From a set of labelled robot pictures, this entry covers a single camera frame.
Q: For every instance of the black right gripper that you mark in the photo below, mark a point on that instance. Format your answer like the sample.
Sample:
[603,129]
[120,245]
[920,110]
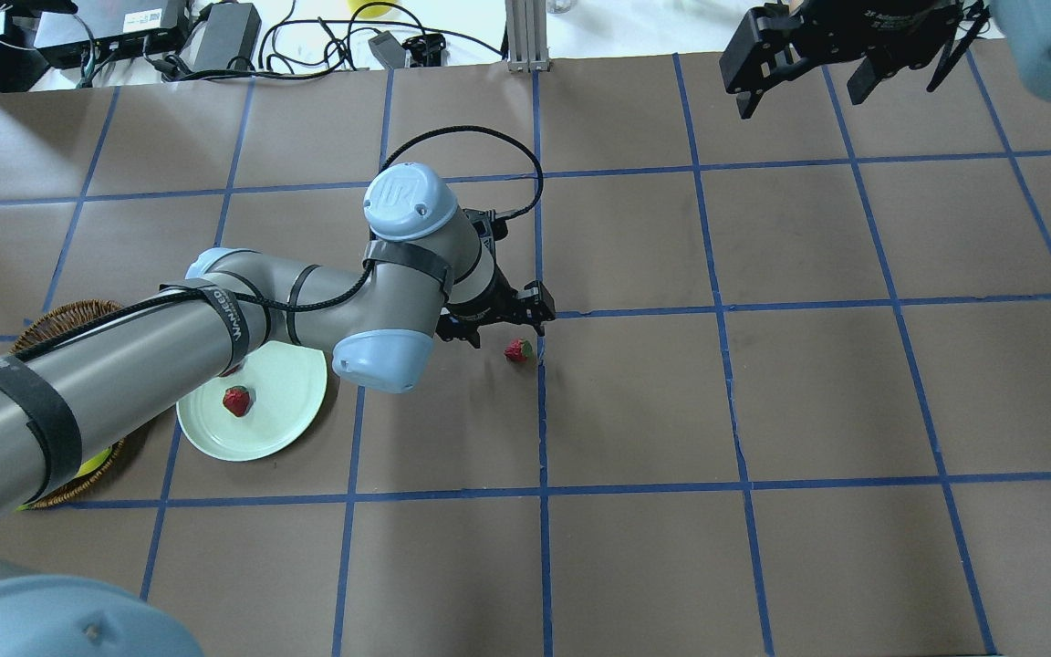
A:
[890,20]

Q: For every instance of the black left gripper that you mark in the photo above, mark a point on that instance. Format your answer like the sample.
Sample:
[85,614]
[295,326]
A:
[482,308]

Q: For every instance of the red strawberry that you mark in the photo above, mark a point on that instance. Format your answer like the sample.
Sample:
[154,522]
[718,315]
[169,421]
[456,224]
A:
[519,351]
[237,400]

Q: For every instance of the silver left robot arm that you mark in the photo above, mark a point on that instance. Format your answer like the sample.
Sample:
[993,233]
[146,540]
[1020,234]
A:
[428,272]

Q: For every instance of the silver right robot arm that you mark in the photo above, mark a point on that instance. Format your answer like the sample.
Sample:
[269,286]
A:
[1026,26]

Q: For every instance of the light green plate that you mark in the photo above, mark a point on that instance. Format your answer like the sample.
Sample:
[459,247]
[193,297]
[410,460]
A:
[289,385]

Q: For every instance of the black power brick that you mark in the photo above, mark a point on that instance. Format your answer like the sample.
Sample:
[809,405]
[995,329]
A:
[229,32]

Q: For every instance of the yellow banana bunch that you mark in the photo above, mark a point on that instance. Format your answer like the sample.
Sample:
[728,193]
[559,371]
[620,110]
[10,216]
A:
[86,477]

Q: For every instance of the woven wicker fruit basket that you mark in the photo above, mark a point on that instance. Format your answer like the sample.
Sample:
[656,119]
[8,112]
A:
[58,323]

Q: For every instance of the aluminium frame post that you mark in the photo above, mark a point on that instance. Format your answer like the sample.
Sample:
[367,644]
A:
[526,35]

